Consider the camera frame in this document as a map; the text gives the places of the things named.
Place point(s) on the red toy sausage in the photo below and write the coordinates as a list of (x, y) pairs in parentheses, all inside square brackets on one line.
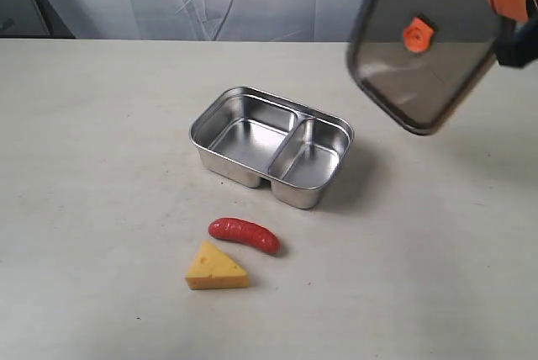
[(246, 233)]

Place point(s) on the steel two-compartment lunch box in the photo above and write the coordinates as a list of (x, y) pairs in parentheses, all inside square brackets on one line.
[(251, 136)]

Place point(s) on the dark transparent lid orange seal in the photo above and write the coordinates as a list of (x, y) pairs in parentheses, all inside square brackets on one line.
[(418, 59)]

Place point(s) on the dark cabinet at left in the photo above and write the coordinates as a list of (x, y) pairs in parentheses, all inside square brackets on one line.
[(32, 19)]

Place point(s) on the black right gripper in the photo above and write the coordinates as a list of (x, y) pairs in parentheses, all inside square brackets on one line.
[(517, 49)]

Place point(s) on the yellow toy cheese wedge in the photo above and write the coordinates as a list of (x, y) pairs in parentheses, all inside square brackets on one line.
[(211, 268)]

